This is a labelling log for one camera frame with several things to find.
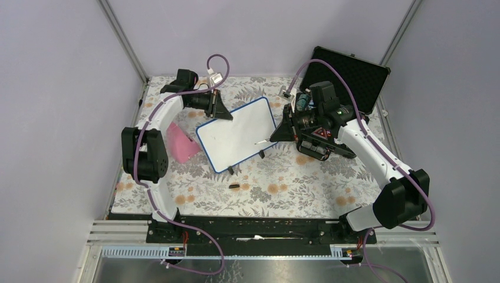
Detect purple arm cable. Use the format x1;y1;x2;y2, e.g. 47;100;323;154
287;59;436;283
133;54;231;276

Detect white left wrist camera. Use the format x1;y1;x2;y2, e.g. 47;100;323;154
208;73;223;87

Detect black poker chip case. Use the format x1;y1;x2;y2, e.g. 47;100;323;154
290;46;390;161

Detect triangular black red dealer button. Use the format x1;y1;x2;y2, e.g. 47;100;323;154
311;127;331;140

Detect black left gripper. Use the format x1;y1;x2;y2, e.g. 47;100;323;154
186;88;233;120

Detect pink triangular box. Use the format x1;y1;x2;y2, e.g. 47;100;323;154
166;122;200;163

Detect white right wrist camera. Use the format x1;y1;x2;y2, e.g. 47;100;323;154
278;86;297;101

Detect right base wiring connector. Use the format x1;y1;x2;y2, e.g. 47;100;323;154
343;236;364;264

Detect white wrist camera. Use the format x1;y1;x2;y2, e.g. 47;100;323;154
208;73;223;87
278;86;297;101

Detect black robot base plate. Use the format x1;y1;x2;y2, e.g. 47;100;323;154
146;215;377;256

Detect silver black marker pen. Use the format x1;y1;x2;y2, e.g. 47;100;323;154
254;139;270;145

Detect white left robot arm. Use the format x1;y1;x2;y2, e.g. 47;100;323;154
121;68;233;242

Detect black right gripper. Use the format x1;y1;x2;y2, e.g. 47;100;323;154
270;103;324;142

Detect left base wiring connector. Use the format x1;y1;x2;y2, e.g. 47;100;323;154
168;231;189;257

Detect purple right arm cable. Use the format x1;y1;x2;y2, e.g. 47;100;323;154
287;59;436;283

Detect base wiring connector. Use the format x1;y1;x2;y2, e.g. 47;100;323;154
343;236;364;264
168;231;189;257

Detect blue framed whiteboard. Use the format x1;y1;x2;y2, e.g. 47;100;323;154
196;97;277;173

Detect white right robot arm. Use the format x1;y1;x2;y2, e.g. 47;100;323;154
269;81;432;243

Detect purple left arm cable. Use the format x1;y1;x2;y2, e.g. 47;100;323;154
133;54;231;276

